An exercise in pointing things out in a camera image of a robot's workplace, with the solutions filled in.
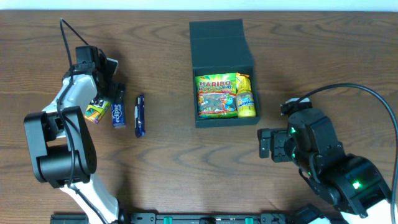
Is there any Pretz snack box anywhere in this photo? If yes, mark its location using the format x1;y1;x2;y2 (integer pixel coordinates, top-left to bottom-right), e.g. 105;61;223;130
84;98;111;124

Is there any yellow Mentos gum bottle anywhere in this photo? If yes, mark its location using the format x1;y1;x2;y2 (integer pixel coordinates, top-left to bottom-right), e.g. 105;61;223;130
236;90;256;118

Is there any blue Eclipse mint tin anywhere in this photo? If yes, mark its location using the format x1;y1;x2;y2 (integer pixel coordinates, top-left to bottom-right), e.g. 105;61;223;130
111;103;126;128

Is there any dark blue candy bar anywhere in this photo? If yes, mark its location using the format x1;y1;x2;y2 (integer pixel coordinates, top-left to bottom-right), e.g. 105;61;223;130
134;95;146;138

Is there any yellow candy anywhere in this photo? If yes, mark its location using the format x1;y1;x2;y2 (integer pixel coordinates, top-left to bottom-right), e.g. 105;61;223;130
236;73;251;92

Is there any black gift box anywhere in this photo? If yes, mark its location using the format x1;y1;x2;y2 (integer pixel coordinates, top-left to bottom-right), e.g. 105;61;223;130
189;19;261;128

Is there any Haribo gummy candy bag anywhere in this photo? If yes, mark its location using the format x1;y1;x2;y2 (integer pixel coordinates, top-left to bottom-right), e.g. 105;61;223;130
195;73;238;119

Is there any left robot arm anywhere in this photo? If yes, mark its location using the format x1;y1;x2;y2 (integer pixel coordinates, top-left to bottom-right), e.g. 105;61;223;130
24;45;130;223

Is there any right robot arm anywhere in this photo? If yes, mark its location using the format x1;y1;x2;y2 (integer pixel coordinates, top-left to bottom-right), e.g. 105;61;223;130
257;108;392;218

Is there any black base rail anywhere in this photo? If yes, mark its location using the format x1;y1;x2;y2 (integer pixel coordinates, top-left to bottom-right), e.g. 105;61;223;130
49;212;343;224

